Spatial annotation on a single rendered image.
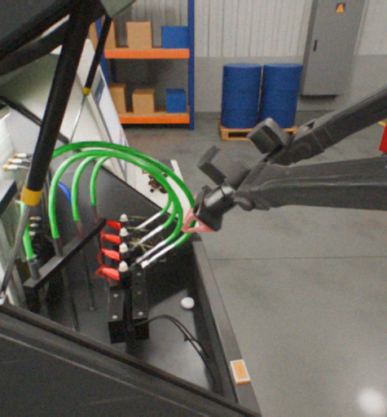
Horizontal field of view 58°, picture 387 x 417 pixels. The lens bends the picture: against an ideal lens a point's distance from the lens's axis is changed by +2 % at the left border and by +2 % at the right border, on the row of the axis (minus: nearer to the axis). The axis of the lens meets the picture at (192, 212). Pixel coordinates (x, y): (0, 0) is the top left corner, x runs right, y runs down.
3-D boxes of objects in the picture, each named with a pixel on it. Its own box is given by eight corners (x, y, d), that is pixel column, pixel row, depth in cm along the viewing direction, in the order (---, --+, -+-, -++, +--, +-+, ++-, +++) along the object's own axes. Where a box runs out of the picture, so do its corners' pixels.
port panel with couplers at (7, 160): (37, 253, 99) (7, 147, 84) (24, 254, 98) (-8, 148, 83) (46, 229, 110) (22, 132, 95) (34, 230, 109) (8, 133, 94)
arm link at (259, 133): (314, 153, 78) (318, 134, 83) (281, 116, 75) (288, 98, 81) (272, 177, 86) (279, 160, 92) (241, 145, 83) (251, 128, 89)
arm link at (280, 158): (301, 160, 84) (297, 153, 89) (283, 139, 82) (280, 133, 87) (278, 178, 86) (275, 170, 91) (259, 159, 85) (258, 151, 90)
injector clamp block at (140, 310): (151, 357, 94) (147, 316, 87) (113, 362, 93) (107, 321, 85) (145, 276, 124) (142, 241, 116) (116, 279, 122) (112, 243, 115)
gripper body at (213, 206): (193, 217, 73) (217, 199, 68) (200, 187, 80) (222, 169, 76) (215, 234, 75) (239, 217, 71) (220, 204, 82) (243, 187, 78)
